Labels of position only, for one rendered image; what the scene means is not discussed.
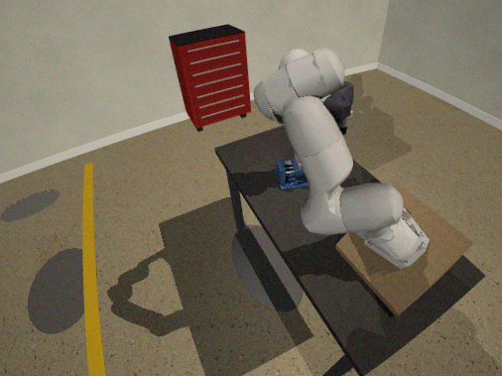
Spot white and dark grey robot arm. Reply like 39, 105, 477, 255
253, 48, 430, 269

